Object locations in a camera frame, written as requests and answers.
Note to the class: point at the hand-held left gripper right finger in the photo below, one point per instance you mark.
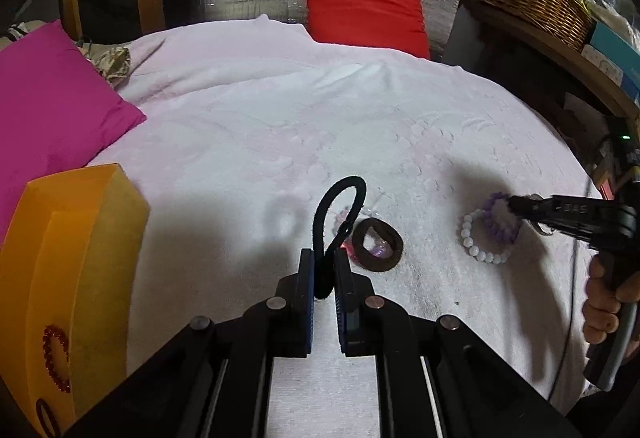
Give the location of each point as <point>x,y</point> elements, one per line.
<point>342,308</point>

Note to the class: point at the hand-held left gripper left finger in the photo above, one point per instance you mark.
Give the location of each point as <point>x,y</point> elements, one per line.
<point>307,288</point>

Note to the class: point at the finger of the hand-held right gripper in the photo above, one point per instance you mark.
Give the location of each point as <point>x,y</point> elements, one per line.
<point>525,208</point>

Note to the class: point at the yellow cardboard box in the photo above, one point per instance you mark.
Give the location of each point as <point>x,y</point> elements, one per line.
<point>90,238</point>

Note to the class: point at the person's right hand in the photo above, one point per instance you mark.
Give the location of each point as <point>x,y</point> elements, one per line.
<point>600,303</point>

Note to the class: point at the black device with green light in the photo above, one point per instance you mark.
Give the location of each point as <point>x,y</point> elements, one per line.
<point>622,152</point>

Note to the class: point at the brown hair scrunchie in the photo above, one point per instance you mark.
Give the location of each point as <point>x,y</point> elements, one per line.
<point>395,243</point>

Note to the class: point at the wooden shelf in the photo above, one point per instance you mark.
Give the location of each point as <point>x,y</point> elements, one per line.
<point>550,52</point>

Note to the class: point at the white towel blanket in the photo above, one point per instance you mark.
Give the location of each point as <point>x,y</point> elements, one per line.
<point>300,117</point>

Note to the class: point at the blue white carton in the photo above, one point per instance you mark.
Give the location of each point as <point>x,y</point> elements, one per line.
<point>612,52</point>

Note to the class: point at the wicker basket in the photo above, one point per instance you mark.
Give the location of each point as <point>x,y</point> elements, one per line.
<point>540,7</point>

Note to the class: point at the red pillow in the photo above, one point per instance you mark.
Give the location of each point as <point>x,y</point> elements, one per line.
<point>365,7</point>

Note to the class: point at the beige patterned cloth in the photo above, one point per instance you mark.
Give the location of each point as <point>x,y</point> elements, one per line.
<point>112,62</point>

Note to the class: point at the magenta pillow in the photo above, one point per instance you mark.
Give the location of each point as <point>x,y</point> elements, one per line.
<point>50,107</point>

